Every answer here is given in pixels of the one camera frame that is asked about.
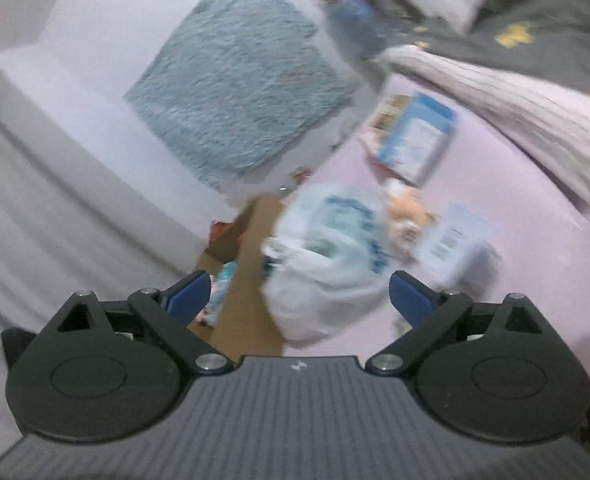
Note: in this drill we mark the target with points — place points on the floral wall cloth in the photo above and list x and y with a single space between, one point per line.
240 85

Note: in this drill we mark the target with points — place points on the white plush toy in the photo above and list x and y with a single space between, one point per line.
407 220

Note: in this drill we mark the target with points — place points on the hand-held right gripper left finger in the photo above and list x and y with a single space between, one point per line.
190 296

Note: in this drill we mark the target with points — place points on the red snack bag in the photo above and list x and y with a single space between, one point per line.
222 230

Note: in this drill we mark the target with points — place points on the white plastic bag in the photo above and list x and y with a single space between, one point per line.
325 270

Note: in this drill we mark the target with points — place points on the blue water jug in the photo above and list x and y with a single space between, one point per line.
357 20

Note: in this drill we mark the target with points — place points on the striped white blanket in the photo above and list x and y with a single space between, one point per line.
525 110

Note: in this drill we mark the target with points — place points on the grey blanket with yellow stars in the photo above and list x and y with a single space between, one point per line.
540 25

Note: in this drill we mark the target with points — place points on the brown cardboard box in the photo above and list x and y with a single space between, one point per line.
247 300

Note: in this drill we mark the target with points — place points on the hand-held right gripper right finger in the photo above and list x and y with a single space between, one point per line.
412 297

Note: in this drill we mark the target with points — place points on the light blue white box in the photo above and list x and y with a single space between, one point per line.
420 140
457 245

